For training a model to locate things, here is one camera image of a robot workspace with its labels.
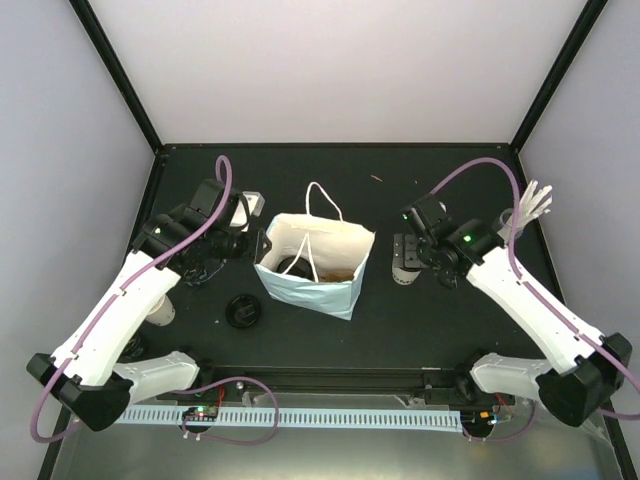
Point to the black paper coffee cup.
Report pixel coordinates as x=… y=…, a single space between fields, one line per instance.
x=404 y=277
x=297 y=267

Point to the black coffee cup lid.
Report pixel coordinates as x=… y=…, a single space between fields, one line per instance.
x=243 y=311

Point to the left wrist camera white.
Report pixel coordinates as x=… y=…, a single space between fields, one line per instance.
x=249 y=205

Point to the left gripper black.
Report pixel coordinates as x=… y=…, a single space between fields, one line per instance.
x=258 y=252

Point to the black aluminium frame rail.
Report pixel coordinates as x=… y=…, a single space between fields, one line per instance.
x=325 y=380

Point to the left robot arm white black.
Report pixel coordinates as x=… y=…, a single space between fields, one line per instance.
x=85 y=374

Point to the right black frame post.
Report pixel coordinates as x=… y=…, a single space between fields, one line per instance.
x=576 y=38

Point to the black frame post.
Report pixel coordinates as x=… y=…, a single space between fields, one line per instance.
x=576 y=38
x=102 y=45

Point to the left circuit board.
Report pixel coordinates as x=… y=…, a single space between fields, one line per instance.
x=200 y=413

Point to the left black frame post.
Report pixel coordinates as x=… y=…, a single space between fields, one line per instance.
x=102 y=45

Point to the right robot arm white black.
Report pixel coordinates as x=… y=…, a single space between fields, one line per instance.
x=580 y=368

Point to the light blue paper bag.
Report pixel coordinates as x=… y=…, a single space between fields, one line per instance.
x=327 y=244

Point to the clear glass straw holder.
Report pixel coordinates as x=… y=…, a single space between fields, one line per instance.
x=504 y=224

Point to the right circuit board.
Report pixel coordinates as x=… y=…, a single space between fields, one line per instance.
x=486 y=417

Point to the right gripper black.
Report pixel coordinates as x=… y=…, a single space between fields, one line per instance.
x=404 y=253

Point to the brown cardboard cup carrier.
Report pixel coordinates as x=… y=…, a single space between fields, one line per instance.
x=336 y=275

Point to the circuit board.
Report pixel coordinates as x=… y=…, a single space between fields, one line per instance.
x=486 y=417
x=200 y=413

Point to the light blue slotted cable duct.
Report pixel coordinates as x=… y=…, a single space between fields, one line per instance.
x=312 y=418

